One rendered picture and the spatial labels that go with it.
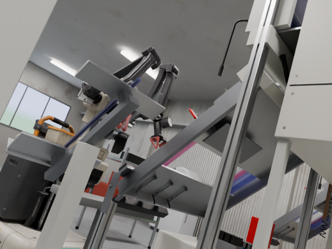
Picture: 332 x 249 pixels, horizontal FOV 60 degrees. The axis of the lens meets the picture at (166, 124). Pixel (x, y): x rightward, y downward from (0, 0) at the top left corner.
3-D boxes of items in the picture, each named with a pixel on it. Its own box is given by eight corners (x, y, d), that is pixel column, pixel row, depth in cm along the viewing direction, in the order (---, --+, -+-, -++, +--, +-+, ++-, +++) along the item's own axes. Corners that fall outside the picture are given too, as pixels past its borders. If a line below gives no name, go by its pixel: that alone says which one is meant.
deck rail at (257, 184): (208, 220, 167) (204, 210, 171) (210, 220, 168) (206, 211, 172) (320, 150, 140) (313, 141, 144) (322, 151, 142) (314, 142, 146)
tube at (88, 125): (49, 160, 113) (49, 158, 114) (53, 161, 114) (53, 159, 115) (138, 78, 94) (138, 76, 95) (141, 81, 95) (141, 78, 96)
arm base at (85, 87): (94, 91, 188) (81, 83, 178) (103, 85, 186) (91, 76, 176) (96, 102, 184) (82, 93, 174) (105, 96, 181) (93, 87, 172)
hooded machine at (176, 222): (193, 243, 551) (212, 177, 580) (175, 241, 509) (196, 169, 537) (164, 230, 603) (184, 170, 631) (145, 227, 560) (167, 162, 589)
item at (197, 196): (123, 188, 124) (122, 183, 127) (208, 215, 168) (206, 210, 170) (154, 165, 117) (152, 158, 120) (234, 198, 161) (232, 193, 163)
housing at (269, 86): (253, 98, 98) (235, 73, 107) (302, 145, 130) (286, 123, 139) (273, 82, 95) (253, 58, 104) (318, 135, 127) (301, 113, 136)
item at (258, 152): (188, 144, 109) (184, 134, 113) (264, 185, 153) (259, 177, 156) (261, 88, 97) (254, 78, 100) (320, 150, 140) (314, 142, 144)
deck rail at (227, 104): (118, 194, 122) (116, 182, 126) (122, 195, 123) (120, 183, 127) (259, 85, 96) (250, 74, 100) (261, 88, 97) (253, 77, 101)
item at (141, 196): (122, 195, 123) (119, 181, 128) (208, 220, 167) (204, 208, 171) (124, 194, 123) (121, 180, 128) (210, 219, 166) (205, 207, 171)
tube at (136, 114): (73, 168, 121) (73, 165, 121) (76, 169, 121) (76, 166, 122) (159, 93, 101) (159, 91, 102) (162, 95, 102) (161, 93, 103)
